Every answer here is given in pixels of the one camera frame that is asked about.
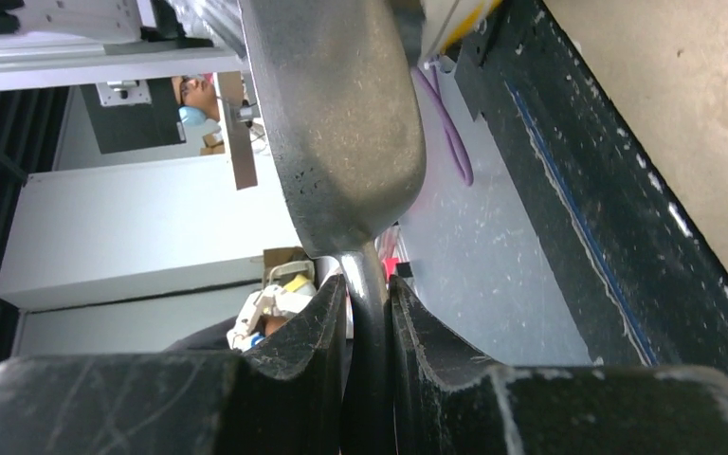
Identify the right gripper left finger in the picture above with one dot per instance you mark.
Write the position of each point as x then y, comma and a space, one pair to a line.
283, 396

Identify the grey metal scoop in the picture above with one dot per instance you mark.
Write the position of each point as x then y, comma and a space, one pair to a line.
343, 123

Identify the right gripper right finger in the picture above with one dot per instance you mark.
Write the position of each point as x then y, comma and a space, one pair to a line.
452, 398

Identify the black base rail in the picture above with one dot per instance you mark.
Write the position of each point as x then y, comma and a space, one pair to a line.
642, 285

